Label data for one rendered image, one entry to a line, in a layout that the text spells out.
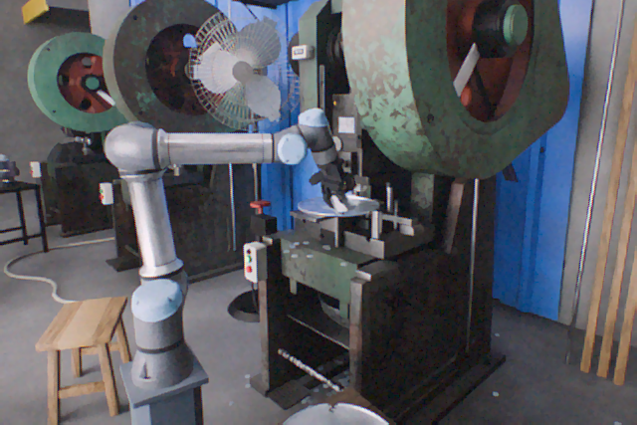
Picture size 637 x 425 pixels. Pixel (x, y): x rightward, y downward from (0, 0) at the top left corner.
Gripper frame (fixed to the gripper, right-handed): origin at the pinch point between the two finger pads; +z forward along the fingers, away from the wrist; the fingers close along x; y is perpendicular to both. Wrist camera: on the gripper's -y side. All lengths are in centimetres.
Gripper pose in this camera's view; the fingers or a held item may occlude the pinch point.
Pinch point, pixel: (340, 211)
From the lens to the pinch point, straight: 139.6
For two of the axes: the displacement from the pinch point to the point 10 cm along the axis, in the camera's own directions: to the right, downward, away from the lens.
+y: 7.1, 1.3, -6.9
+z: 3.1, 8.2, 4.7
